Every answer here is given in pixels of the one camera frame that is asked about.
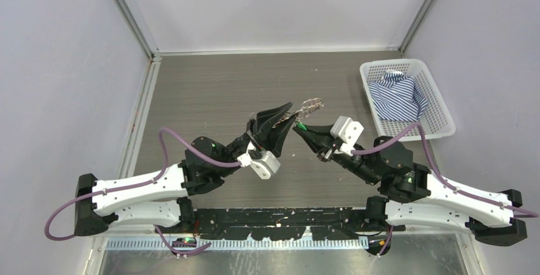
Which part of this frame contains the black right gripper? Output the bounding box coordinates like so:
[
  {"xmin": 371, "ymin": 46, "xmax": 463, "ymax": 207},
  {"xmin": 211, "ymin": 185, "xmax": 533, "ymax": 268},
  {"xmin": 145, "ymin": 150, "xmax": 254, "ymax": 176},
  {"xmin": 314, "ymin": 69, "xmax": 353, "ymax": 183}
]
[{"xmin": 293, "ymin": 122, "xmax": 381, "ymax": 185}]

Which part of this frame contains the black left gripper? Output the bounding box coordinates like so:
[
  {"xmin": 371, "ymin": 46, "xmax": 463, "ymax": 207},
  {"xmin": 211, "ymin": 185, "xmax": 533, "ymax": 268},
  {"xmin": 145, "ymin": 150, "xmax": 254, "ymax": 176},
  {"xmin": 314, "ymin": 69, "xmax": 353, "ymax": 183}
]
[{"xmin": 215, "ymin": 102, "xmax": 297, "ymax": 178}]

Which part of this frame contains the green key tag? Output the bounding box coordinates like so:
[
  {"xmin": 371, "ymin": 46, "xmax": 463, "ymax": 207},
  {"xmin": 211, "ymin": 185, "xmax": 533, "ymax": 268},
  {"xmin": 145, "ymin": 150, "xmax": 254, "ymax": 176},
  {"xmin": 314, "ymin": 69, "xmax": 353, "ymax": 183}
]
[{"xmin": 296, "ymin": 122, "xmax": 307, "ymax": 130}]

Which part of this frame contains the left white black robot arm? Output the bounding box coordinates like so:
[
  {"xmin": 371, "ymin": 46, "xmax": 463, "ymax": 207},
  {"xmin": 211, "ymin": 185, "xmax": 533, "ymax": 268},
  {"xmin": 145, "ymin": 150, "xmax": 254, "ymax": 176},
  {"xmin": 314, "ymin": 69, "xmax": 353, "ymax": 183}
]
[{"xmin": 73, "ymin": 102, "xmax": 297, "ymax": 237}]

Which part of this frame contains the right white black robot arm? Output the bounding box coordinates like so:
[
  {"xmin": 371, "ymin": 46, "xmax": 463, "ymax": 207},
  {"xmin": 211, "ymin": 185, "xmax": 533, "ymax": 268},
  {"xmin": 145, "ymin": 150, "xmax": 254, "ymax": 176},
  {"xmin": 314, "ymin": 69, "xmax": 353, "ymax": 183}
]
[{"xmin": 293, "ymin": 123, "xmax": 527, "ymax": 246}]

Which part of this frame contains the blue striped shirt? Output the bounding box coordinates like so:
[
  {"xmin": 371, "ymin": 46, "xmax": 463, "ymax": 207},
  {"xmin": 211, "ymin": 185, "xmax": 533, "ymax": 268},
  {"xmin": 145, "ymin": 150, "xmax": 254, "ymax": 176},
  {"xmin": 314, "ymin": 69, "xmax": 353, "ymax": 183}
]
[{"xmin": 368, "ymin": 69, "xmax": 429, "ymax": 122}]

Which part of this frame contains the white plastic basket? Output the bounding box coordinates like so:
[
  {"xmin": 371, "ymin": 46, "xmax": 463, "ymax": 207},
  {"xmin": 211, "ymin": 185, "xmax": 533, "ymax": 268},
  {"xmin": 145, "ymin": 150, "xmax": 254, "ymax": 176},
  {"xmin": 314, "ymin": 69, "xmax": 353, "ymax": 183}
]
[{"xmin": 359, "ymin": 59, "xmax": 456, "ymax": 139}]

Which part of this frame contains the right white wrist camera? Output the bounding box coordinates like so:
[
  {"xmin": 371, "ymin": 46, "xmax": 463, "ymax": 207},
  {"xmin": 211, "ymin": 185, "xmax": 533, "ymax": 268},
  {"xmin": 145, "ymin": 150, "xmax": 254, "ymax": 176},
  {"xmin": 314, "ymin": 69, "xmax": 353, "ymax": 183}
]
[{"xmin": 330, "ymin": 116, "xmax": 364, "ymax": 144}]

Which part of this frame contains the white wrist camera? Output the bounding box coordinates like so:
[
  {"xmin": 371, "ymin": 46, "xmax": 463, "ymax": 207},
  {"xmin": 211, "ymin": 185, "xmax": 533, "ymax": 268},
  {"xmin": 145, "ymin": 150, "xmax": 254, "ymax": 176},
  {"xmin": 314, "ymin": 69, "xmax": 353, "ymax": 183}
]
[
  {"xmin": 330, "ymin": 116, "xmax": 364, "ymax": 144},
  {"xmin": 236, "ymin": 150, "xmax": 281, "ymax": 180}
]

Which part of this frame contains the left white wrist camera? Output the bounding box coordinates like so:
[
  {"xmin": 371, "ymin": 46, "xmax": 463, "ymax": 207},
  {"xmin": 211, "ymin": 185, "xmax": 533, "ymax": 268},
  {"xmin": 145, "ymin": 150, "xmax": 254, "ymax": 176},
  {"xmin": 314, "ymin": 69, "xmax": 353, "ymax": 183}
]
[{"xmin": 236, "ymin": 150, "xmax": 281, "ymax": 180}]

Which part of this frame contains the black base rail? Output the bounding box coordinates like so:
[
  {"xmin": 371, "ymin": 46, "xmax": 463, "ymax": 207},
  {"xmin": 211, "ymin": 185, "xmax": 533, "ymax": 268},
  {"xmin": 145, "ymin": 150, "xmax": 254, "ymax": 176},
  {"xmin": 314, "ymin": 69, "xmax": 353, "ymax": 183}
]
[{"xmin": 168, "ymin": 195, "xmax": 407, "ymax": 243}]

